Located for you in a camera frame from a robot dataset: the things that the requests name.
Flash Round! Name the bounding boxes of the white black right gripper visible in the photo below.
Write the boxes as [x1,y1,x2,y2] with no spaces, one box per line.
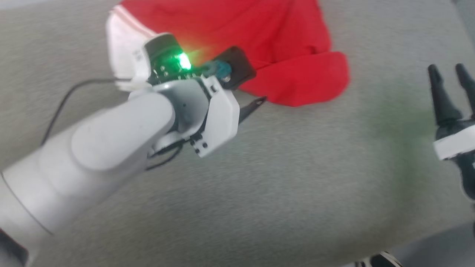
[427,63,475,201]

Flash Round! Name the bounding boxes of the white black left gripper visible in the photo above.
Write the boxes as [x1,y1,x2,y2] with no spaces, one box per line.
[128,33,268,158]

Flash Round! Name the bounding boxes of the red basketball jersey white trim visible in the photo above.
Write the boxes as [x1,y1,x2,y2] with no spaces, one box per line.
[106,0,350,107]

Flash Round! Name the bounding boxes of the grey fabric sofa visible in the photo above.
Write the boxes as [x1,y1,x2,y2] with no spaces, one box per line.
[0,0,475,267]

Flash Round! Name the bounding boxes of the teal cable connector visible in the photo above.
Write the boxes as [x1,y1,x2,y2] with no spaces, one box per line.
[202,60,232,80]

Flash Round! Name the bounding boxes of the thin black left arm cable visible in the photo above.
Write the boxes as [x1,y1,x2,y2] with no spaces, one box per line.
[40,77,184,172]

